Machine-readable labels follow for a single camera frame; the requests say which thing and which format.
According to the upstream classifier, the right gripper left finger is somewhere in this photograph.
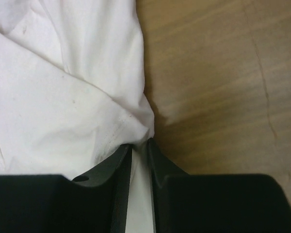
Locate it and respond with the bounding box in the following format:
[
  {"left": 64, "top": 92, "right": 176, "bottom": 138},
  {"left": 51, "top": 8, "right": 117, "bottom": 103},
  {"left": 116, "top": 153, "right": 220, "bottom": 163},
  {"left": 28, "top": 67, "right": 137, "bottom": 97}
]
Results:
[{"left": 0, "top": 145, "right": 131, "bottom": 233}]

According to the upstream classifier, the white t shirt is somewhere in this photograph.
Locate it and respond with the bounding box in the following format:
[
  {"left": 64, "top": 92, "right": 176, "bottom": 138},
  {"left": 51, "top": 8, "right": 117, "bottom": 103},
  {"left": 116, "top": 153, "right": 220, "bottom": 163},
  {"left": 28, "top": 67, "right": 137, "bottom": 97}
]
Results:
[{"left": 0, "top": 0, "right": 154, "bottom": 233}]

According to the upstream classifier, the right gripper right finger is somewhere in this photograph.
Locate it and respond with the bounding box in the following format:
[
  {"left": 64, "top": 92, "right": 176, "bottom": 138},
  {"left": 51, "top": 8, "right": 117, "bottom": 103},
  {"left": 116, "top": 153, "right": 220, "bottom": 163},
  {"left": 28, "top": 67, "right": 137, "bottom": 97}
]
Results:
[{"left": 146, "top": 139, "right": 291, "bottom": 233}]

